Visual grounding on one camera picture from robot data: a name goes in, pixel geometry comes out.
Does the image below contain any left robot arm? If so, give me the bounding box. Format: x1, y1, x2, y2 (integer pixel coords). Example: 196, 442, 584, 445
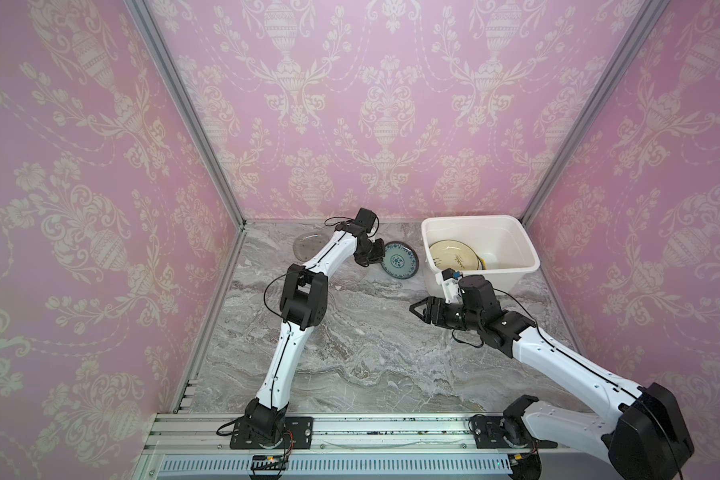
238, 208, 384, 447

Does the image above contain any right aluminium corner post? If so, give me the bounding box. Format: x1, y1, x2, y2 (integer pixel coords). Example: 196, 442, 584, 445
519, 0, 669, 229

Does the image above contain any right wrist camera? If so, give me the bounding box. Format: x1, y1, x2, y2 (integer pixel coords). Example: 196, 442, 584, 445
436, 268, 463, 304

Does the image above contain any cream plate with grass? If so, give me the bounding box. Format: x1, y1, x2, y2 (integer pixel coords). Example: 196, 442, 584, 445
429, 240, 481, 271

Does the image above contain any small blue patterned plate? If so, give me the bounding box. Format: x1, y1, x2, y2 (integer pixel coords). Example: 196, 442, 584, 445
381, 241, 420, 280

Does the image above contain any left aluminium corner post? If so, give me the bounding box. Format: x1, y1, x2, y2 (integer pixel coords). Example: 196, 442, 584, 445
124, 0, 246, 231

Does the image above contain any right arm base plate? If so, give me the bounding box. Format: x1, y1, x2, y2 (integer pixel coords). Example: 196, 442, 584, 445
467, 414, 558, 450

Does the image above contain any yellow scalloped dotted plate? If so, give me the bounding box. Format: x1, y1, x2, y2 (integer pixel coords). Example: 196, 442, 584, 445
476, 254, 488, 270

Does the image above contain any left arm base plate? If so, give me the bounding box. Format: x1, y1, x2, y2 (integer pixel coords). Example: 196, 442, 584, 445
229, 416, 314, 450

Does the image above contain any aluminium mounting rail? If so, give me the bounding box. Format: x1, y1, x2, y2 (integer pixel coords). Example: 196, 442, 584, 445
143, 411, 649, 455

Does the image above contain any smoky grey glass plate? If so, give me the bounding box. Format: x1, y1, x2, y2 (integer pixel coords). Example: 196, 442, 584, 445
293, 231, 331, 263

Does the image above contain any white plastic bin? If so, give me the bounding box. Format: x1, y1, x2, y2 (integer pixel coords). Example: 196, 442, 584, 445
421, 215, 540, 297

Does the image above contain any aluminium corner post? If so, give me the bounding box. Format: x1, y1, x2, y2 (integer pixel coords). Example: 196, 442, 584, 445
124, 0, 246, 231
519, 0, 669, 229

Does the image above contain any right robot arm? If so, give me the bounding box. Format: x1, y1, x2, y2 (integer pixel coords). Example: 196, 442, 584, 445
409, 269, 695, 479

